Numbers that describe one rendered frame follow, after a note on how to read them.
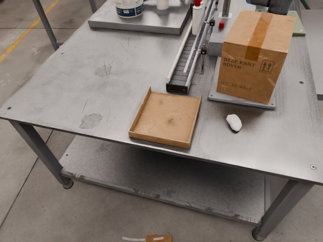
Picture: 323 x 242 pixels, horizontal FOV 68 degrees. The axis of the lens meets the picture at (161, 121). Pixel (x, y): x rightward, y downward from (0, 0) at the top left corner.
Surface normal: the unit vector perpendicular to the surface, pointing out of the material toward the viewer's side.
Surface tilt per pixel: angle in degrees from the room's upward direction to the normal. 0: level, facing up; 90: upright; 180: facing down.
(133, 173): 1
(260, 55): 90
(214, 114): 0
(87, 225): 0
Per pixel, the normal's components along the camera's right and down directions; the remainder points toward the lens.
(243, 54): -0.43, 0.69
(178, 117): -0.06, -0.66
